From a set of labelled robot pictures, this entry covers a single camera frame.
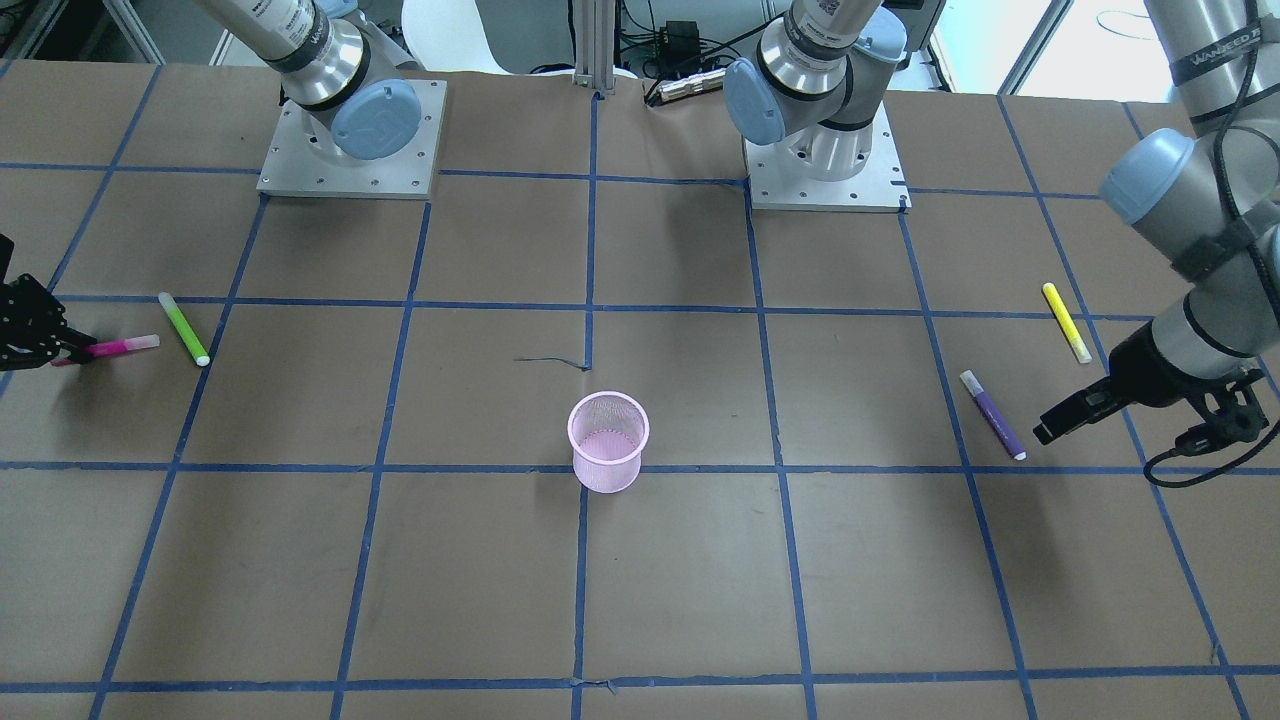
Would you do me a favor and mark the brown paper table mat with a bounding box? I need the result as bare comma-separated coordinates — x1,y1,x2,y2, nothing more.
1,61,1277,719

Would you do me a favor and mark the pink mesh cup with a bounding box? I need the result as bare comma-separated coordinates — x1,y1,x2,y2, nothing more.
566,391,652,495

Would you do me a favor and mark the pink pen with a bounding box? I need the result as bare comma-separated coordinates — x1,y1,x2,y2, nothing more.
82,334,161,360

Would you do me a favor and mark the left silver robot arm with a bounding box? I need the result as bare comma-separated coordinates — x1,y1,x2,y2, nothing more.
724,1,1277,454

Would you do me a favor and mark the aluminium frame post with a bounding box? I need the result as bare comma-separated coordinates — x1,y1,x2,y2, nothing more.
570,0,614,97

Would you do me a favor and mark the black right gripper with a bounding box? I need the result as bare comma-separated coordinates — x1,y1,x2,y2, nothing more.
1,234,97,372

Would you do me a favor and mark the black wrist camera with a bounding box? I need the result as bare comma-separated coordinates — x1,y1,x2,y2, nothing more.
1174,368,1268,457

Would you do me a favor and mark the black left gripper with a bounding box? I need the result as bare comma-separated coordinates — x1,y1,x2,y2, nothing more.
1033,320,1211,445

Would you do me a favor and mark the yellow highlighter pen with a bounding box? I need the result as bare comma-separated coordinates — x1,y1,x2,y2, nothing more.
1041,282,1093,365

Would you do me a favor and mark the purple pen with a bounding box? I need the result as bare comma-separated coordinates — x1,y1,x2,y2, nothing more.
960,369,1028,462

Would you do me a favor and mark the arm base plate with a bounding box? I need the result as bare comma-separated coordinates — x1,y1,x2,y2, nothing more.
742,104,913,213
257,79,448,201

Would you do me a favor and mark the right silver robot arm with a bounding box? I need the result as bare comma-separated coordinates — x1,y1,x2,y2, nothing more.
1,1,422,372

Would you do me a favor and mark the green highlighter pen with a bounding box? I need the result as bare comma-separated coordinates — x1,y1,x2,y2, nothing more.
157,292,211,368

